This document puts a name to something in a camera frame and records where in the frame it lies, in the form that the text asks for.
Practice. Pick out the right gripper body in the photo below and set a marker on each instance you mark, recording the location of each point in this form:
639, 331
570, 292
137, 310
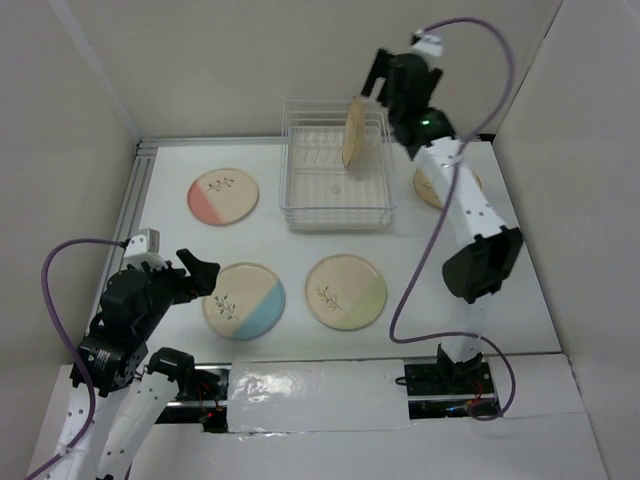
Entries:
386, 80

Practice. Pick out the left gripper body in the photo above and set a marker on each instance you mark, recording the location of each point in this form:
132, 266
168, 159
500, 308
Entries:
165, 282

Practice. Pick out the blue and cream plate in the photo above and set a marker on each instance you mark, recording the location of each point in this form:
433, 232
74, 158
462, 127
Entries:
247, 302

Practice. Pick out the floral cream plate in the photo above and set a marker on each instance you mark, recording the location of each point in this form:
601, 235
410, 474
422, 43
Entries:
426, 192
354, 132

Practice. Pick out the green and cream plate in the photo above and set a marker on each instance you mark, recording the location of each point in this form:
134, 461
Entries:
345, 292

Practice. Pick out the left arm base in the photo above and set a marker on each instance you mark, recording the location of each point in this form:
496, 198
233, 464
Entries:
203, 403

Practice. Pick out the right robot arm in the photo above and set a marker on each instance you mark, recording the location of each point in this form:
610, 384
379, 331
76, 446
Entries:
488, 248

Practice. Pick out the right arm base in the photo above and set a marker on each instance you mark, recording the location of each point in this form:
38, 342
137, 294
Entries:
430, 397

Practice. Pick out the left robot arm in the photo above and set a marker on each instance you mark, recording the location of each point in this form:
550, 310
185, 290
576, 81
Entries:
119, 389

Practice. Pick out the pink and cream plate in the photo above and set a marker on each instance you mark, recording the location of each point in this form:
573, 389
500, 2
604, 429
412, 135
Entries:
223, 196

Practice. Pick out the white drip tray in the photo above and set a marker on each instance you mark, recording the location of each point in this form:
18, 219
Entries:
317, 193

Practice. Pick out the white taped cover panel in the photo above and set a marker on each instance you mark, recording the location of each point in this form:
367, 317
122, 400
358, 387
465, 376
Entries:
326, 396

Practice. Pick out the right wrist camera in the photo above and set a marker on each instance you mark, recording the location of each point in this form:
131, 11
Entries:
427, 44

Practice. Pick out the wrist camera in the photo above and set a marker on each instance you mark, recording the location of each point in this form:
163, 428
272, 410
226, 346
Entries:
143, 247
427, 44

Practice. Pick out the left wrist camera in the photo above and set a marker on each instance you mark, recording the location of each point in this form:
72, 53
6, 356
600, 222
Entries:
143, 247

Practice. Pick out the aluminium frame rail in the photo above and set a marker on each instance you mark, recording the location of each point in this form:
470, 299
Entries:
164, 169

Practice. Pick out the white wire dish rack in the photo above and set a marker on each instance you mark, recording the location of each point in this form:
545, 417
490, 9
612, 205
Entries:
329, 113

